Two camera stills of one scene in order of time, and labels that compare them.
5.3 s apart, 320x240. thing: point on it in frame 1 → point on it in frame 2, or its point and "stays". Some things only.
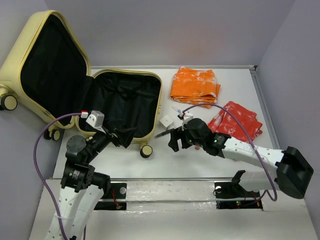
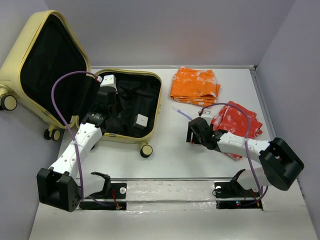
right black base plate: (231, 195) stays
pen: (178, 110) stays
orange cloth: (194, 86) stays
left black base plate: (117, 191) stays
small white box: (166, 122) → (140, 121)
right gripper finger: (176, 134) → (189, 132)
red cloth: (225, 123) stays
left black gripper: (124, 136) → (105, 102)
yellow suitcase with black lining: (47, 72) stays
